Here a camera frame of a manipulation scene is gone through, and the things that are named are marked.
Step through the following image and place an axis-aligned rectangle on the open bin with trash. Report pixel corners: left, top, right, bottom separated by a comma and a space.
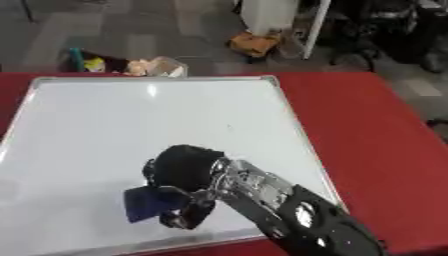
57, 47, 191, 79

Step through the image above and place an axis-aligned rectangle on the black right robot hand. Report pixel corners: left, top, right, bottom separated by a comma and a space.
140, 144, 228, 231

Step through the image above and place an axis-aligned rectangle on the white whiteboard with metal frame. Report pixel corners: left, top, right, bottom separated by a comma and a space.
0, 75, 350, 256

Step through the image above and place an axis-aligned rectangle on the black wheeled equipment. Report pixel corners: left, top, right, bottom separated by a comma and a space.
327, 0, 448, 74

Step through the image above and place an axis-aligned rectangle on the white pole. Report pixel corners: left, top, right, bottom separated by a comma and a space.
299, 0, 333, 61

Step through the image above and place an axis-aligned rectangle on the blue whiteboard eraser brush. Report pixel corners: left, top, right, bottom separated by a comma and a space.
122, 185, 193, 224

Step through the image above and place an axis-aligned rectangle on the white cabinet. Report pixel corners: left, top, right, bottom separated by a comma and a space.
238, 0, 300, 36

